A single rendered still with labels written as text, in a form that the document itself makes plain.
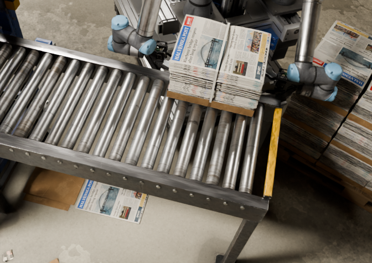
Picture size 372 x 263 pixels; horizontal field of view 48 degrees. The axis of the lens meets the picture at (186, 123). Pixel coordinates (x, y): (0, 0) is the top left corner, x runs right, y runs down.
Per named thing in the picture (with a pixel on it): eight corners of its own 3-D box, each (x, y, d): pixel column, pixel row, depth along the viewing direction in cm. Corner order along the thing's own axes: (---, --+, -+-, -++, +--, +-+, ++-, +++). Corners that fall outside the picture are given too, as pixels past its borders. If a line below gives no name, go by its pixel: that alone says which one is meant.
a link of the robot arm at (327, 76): (319, 72, 172) (310, 89, 181) (346, 76, 173) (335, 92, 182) (316, 59, 177) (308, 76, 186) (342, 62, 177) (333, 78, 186)
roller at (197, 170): (223, 96, 186) (218, 88, 183) (202, 187, 159) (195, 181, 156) (214, 98, 189) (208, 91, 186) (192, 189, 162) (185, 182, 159)
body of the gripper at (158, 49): (165, 53, 186) (139, 47, 186) (164, 67, 193) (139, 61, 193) (169, 42, 190) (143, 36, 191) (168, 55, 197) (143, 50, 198)
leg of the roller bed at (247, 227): (231, 262, 221) (261, 210, 166) (229, 273, 218) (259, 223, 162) (220, 259, 221) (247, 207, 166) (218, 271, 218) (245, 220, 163)
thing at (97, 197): (153, 180, 245) (153, 179, 244) (139, 225, 229) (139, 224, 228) (93, 165, 247) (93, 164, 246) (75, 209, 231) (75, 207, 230)
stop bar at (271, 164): (282, 111, 181) (283, 108, 179) (271, 200, 156) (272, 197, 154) (274, 109, 181) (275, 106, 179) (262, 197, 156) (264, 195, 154)
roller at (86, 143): (124, 76, 191) (123, 68, 187) (87, 161, 163) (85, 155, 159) (113, 73, 191) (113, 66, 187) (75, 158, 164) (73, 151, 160)
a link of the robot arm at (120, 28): (138, 22, 180) (138, 41, 189) (119, 10, 184) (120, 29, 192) (126, 31, 176) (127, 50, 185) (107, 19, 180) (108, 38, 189)
